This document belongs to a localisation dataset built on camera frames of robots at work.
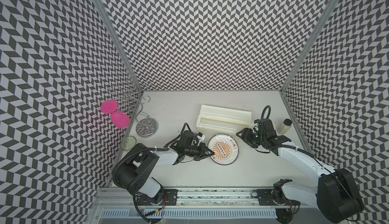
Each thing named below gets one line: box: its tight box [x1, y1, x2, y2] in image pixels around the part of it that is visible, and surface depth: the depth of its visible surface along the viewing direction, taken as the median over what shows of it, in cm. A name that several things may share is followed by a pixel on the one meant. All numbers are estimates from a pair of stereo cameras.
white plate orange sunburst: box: [207, 133, 240, 166], surface depth 84 cm
